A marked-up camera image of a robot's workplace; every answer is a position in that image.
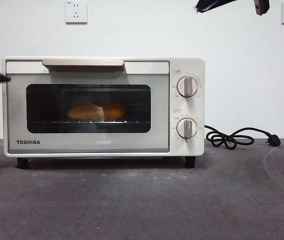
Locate cream Toshiba toaster oven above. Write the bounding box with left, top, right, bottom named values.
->
left=1, top=56, right=206, bottom=169

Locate cream oven knob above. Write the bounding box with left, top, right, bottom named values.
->
left=176, top=117, right=198, bottom=140
left=176, top=76, right=199, bottom=99

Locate black power cable with plug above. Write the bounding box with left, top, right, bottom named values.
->
left=205, top=124, right=282, bottom=151

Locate glass oven door with handle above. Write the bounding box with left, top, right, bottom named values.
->
left=5, top=59, right=170, bottom=153

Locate metal wire oven rack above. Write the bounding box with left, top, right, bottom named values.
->
left=33, top=119, right=150, bottom=125

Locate yellow corn cob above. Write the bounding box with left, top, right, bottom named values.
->
left=66, top=100, right=125, bottom=120

